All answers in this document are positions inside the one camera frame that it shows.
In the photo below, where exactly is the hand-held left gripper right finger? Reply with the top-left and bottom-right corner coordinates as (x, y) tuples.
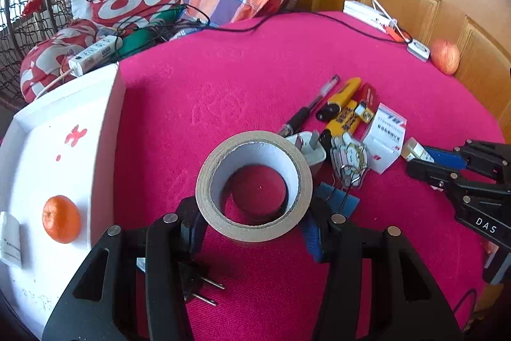
(301, 195), (461, 341)

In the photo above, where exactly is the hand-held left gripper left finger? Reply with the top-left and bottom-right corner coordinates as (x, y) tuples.
(42, 196), (208, 341)

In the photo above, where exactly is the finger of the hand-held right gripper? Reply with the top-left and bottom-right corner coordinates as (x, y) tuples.
(422, 140), (511, 182)
(406, 158), (511, 203)

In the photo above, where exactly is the black plug adapter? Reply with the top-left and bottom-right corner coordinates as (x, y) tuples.
(176, 261), (226, 307)

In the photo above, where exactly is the brown packing tape roll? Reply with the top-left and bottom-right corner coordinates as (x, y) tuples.
(195, 130), (314, 244)

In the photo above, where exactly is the white charger plug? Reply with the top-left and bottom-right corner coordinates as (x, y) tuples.
(285, 130), (329, 176)

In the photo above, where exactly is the white shallow tray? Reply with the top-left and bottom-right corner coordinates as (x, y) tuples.
(0, 61), (126, 339)

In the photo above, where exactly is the blue binder clip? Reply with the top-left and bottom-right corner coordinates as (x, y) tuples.
(317, 182), (359, 218)

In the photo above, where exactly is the white medicine box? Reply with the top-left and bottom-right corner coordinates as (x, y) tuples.
(361, 103), (408, 174)

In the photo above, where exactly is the red apple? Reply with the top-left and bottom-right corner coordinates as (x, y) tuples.
(430, 38), (461, 76)

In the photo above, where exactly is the yellow utility knife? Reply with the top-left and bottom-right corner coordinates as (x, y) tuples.
(326, 76), (363, 111)

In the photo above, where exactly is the black gel pen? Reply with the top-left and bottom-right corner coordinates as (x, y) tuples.
(278, 74), (341, 138)

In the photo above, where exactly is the orange tangerine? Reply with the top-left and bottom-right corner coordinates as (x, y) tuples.
(42, 195), (81, 244)

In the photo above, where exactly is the green cloth bag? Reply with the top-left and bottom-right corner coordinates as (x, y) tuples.
(116, 5), (188, 60)

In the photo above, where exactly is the red bow ornament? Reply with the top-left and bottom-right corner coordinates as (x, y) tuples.
(22, 0), (44, 16)

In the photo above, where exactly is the white power cord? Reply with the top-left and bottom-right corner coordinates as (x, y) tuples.
(36, 69), (76, 99)

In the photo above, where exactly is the black cable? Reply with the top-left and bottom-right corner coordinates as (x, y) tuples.
(120, 3), (412, 44)

